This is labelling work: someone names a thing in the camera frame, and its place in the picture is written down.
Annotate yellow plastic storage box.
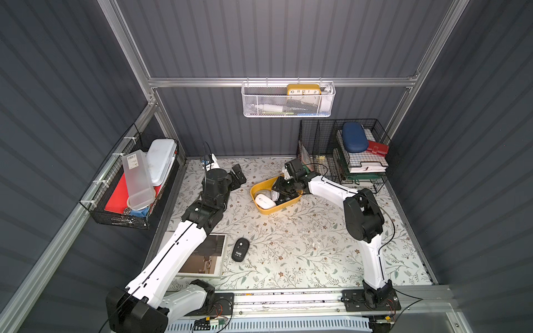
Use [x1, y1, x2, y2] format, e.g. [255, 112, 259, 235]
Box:
[251, 175, 303, 215]

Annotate white mouse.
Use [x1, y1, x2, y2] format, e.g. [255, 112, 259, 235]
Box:
[254, 194, 276, 210]

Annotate black mouse with label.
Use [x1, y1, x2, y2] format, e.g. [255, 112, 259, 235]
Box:
[231, 237, 250, 262]

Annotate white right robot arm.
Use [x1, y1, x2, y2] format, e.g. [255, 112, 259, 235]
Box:
[274, 159, 393, 308]

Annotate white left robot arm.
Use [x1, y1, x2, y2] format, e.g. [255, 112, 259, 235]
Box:
[105, 156, 247, 332]

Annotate red small box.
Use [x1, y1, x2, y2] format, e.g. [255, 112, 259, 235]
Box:
[366, 140, 389, 157]

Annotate colourful paper sheets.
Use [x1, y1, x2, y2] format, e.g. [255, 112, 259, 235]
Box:
[298, 140, 315, 171]

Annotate blue glasses case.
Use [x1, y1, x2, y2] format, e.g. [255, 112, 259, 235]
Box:
[341, 122, 369, 153]

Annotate stacked white notebooks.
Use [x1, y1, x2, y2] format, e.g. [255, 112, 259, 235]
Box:
[336, 130, 389, 173]

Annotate white plastic case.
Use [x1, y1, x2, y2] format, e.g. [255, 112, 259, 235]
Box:
[147, 139, 177, 187]

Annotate design trends book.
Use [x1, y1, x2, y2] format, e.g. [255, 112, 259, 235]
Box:
[176, 233, 227, 278]

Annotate translucent plastic container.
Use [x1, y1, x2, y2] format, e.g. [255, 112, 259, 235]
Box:
[122, 150, 155, 210]

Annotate yellow clock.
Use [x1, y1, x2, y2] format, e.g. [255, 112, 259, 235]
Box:
[287, 83, 321, 96]

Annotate black wire desk organizer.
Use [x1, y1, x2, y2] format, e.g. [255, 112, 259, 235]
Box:
[297, 119, 396, 194]

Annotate white mesh wall basket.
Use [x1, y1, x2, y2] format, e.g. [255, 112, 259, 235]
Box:
[241, 80, 337, 118]

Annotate black wire wall basket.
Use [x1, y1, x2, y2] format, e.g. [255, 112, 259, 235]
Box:
[80, 125, 180, 230]

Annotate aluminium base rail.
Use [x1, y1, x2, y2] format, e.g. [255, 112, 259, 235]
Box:
[167, 285, 472, 332]

